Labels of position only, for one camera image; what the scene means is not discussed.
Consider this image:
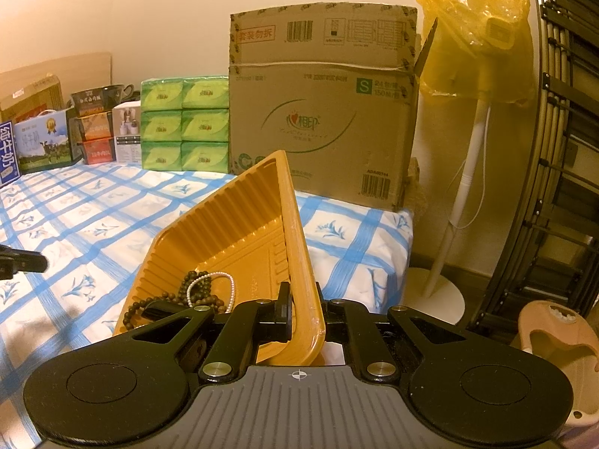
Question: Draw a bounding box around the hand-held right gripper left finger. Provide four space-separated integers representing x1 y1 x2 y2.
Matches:
119 282 294 384

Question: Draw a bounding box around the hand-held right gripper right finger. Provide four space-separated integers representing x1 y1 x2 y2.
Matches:
317 283 469 383

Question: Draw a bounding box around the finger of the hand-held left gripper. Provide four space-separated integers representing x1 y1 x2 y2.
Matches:
0 244 48 280

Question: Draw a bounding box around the white pearl strand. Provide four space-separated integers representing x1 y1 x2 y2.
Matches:
185 271 235 315

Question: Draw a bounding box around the long brown bead necklace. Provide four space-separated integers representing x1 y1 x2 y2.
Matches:
179 269 231 315

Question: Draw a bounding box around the yellow plastic tray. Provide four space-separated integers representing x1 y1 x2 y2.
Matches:
112 150 327 366

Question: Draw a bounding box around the small brown bead bracelet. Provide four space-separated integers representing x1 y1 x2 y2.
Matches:
122 296 151 336

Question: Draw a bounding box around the black strap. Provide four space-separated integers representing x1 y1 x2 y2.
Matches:
143 300 189 322

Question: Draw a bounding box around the blue checked sheet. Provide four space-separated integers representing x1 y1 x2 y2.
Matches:
0 161 415 449

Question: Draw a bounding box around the blue milk carton box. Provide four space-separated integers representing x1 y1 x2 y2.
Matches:
0 122 22 188

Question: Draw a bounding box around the milk gift box with cows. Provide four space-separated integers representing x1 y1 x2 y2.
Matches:
13 109 79 172

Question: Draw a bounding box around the red noodle box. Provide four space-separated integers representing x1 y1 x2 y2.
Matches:
77 137 116 166

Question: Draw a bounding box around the brown printed cardboard box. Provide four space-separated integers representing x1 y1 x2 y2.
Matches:
0 75 64 122

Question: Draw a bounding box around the white product box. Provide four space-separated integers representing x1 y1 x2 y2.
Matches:
112 101 143 164

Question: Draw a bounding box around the dark noodle box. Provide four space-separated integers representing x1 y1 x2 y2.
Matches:
70 83 137 119

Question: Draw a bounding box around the large cardboard box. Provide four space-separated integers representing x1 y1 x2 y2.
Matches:
228 2 420 212

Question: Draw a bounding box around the beige plastic stool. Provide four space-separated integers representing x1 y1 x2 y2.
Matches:
516 300 599 432

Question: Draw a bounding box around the stack of green tissue packets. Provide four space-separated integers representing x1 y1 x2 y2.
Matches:
140 76 231 172

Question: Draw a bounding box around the white standing fan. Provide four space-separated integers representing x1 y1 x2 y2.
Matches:
402 16 527 324

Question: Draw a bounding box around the folded metal rack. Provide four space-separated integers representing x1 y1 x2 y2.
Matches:
468 0 599 337

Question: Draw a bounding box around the yellow plastic bag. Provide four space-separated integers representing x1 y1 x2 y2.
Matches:
416 0 535 107

